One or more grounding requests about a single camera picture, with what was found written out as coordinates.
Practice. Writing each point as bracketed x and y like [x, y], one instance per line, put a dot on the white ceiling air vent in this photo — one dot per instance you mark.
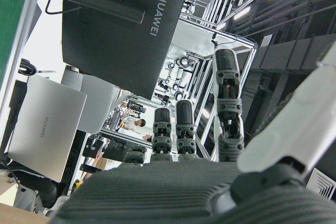
[323, 184]

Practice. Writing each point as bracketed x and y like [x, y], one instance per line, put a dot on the long ceiling light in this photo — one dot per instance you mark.
[242, 13]

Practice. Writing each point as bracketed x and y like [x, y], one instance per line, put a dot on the black Huawei monitor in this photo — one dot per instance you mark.
[115, 45]

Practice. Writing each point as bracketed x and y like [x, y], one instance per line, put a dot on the background person white shirt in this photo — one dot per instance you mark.
[131, 125]

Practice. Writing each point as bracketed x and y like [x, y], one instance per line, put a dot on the right robot dexterous hand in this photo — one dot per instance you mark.
[162, 197]

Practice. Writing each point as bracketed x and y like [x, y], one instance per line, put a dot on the silver Huawei laptop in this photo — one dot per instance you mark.
[44, 127]

